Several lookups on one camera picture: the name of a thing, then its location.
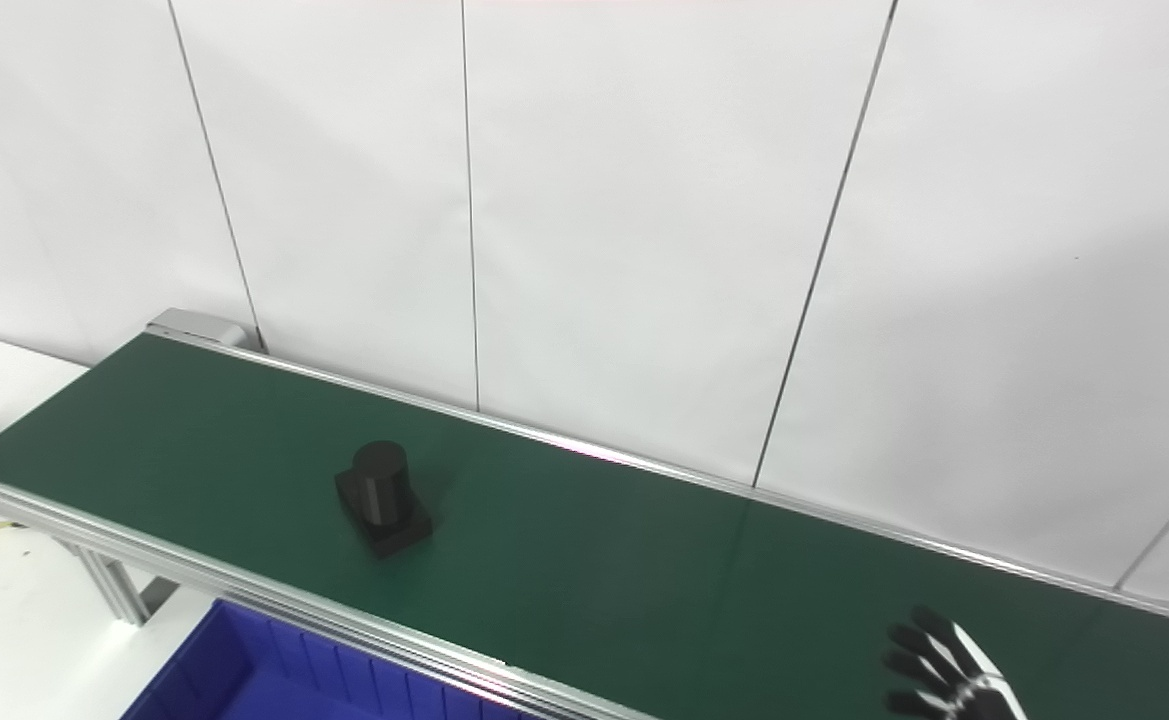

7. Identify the green conveyor belt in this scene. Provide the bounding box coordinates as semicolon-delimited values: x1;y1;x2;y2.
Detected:
0;308;1169;720
0;333;1169;720

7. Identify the black cylinder part square base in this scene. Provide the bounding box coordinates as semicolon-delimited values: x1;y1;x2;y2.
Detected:
334;441;435;559

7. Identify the blue plastic bin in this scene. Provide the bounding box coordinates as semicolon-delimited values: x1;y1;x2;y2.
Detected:
122;598;545;720

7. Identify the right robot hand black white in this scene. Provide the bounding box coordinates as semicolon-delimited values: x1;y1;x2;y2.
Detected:
882;605;1030;720

